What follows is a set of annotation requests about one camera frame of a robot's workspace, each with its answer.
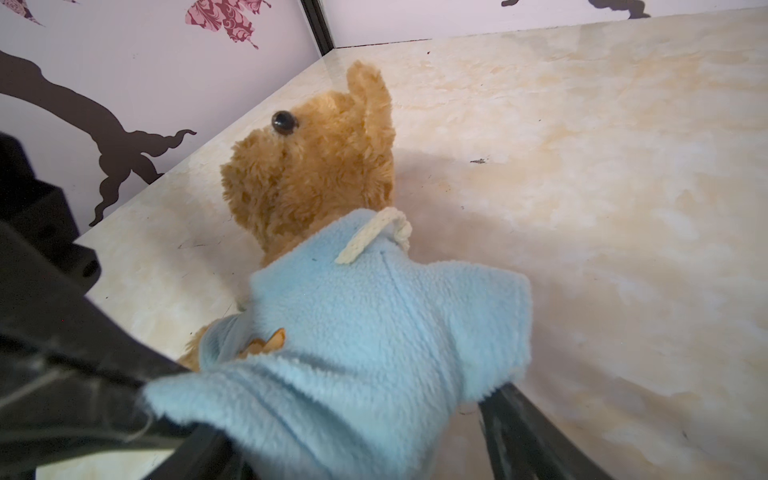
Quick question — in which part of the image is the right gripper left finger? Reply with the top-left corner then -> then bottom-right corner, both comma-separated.
144,425 -> 252,480

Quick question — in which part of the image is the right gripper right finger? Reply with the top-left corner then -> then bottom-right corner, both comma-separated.
479,384 -> 612,480

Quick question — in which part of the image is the light blue fleece hoodie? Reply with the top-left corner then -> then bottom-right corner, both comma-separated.
143,208 -> 532,479

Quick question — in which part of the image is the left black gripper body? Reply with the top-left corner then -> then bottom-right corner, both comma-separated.
1,133 -> 101,292

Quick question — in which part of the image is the brown plush teddy bear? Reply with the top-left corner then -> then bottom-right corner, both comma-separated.
180,62 -> 395,371

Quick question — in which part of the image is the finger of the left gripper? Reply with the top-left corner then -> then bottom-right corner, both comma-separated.
1,224 -> 193,474

